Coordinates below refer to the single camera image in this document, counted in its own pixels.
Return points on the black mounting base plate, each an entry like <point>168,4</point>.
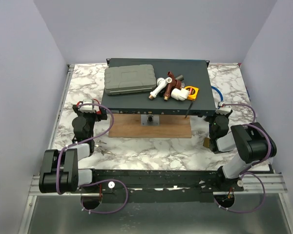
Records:
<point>120,195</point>

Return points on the dark grey pipe piece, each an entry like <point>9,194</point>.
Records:
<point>179,77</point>

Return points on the dark blue network switch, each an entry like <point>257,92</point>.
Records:
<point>195,74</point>

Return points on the brown pipe fitting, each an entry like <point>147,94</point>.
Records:
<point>172,85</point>

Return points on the white pvc pipe fitting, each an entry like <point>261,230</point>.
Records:
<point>161,84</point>

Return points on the brass padlock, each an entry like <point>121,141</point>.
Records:
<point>206,142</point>

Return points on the red cable padlock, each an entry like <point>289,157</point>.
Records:
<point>98,109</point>

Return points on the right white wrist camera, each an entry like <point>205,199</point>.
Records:
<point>223,109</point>

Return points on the blue cable lock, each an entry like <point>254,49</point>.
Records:
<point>219,93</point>

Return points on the yellow tape measure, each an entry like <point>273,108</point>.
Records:
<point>193,92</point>

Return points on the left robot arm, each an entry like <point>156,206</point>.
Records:
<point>59,172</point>

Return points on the grey plastic tool case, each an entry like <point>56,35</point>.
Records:
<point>129,79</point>

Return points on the metal bracket with lock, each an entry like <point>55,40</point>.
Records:
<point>150,120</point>

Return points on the white pvc elbow fitting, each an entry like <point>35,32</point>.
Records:
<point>180,94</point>

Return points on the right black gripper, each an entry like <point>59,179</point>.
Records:
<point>227,116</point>

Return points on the silver key set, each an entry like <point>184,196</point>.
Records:
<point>104,151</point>

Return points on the wooden base board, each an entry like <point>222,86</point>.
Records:
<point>129,126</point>

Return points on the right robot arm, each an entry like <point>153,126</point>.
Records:
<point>252,142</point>

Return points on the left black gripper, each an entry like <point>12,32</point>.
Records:
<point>98,117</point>

